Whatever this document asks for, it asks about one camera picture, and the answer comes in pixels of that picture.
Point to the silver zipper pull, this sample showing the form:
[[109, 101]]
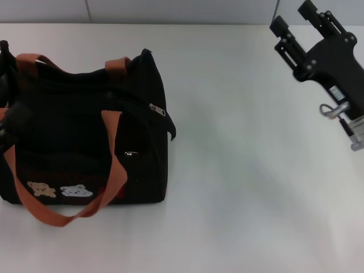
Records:
[[157, 109]]

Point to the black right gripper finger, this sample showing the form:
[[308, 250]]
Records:
[[290, 45], [324, 25]]

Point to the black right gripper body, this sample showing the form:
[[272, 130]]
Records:
[[335, 65]]

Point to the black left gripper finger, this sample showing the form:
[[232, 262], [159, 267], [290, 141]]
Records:
[[6, 85], [17, 119]]

